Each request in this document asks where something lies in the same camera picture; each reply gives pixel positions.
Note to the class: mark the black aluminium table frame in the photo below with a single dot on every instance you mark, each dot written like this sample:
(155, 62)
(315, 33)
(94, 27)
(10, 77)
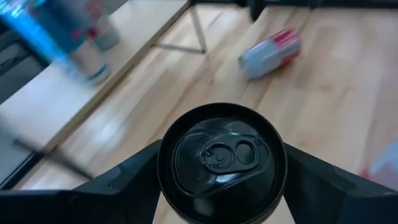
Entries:
(311, 2)

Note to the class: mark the wooden shelf black metal legs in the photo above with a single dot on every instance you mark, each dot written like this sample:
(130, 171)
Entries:
(46, 105)

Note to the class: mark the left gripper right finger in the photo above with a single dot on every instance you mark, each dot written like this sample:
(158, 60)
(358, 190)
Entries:
(342, 202)

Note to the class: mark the blue Red Bull can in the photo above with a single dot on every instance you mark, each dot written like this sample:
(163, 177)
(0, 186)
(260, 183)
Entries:
(28, 29)
(71, 28)

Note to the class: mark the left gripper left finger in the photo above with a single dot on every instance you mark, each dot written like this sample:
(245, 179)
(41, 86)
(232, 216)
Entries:
(77, 205)

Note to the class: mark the white Celsius can black lid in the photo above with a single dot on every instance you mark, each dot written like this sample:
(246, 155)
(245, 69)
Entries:
(217, 155)

